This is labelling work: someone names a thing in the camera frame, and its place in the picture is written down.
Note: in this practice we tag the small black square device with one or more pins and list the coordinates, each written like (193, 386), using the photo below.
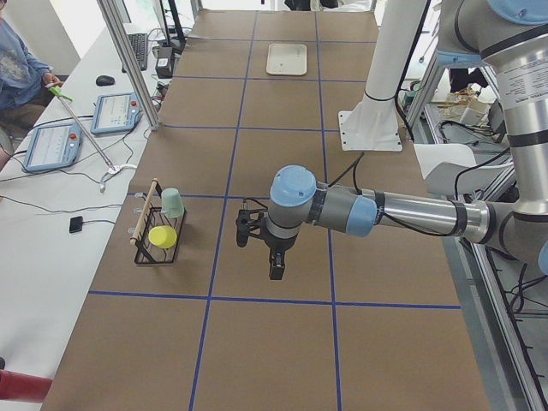
(75, 224)

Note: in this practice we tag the black wire cup rack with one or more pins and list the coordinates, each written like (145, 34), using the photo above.
(150, 215)

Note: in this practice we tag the black computer mouse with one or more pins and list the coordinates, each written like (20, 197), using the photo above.
(105, 80)

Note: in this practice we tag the yellow cup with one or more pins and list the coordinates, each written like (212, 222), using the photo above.
(163, 237)

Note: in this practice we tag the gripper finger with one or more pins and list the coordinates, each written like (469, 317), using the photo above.
(277, 265)

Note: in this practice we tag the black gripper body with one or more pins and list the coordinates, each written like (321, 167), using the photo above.
(278, 244)

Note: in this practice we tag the red cylinder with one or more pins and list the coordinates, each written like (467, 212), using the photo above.
(20, 387)

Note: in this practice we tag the black keyboard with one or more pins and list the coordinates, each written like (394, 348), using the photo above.
(139, 44)

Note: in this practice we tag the aluminium frame post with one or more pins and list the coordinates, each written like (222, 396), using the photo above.
(113, 21)

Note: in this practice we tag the beige tray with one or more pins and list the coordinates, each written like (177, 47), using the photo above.
(286, 59)

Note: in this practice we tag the white chair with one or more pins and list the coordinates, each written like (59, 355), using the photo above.
(440, 164)

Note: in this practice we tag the teach pendant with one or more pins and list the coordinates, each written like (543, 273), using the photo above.
(116, 113)
(52, 148)

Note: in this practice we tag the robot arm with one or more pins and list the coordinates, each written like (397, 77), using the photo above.
(511, 37)

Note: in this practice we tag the green cup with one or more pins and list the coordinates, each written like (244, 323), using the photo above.
(172, 206)

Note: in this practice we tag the seated person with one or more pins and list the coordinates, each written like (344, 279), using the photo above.
(24, 84)

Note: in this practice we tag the far teach pendant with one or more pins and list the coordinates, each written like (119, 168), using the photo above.
(116, 113)

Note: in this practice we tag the near teach pendant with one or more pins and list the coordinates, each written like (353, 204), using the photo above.
(52, 148)

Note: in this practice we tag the black power adapter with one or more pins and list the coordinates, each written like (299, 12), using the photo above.
(165, 63)

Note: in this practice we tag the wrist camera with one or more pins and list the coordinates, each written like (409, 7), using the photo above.
(249, 222)

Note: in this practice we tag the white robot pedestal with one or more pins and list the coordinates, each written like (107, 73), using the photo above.
(372, 125)

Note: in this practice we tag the reacher grabber stick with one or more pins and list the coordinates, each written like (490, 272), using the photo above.
(113, 169)

